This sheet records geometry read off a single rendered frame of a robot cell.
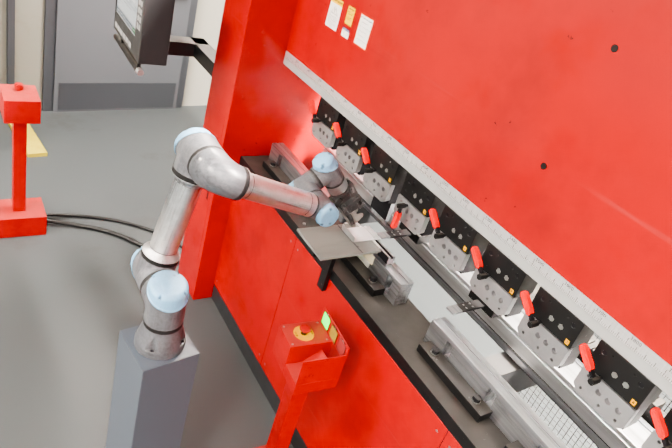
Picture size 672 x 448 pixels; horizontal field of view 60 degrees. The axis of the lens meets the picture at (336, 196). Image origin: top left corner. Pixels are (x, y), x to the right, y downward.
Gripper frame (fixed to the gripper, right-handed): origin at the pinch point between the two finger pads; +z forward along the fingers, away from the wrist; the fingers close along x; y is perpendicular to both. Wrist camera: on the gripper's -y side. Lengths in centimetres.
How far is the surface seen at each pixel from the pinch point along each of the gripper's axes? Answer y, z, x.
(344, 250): -7.9, -0.3, -7.6
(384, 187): 16.2, -10.2, -3.7
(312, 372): -41, 4, -36
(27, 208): -123, 17, 163
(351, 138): 20.2, -14.4, 22.3
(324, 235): -10.1, -2.2, 2.0
